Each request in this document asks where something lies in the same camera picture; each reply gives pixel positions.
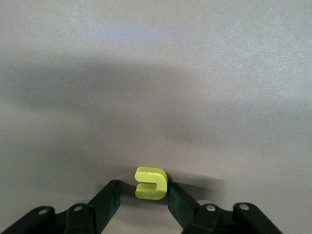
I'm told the yellow small letter u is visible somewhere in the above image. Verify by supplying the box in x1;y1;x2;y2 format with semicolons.
135;166;168;201

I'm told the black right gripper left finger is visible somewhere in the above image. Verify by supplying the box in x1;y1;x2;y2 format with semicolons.
0;179;122;234

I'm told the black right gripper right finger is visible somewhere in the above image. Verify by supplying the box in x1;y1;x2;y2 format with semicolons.
167;181;283;234

